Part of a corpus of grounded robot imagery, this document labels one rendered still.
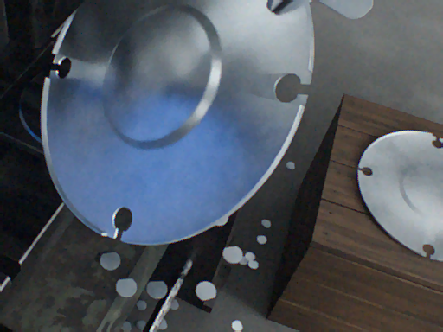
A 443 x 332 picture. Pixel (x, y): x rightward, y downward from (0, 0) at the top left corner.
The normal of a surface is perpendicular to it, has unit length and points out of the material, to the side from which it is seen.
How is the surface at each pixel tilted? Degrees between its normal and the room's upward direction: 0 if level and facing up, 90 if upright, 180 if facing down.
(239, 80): 48
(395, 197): 0
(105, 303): 0
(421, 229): 0
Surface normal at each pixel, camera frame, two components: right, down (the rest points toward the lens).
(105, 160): -0.62, -0.22
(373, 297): -0.33, 0.72
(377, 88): 0.09, -0.63
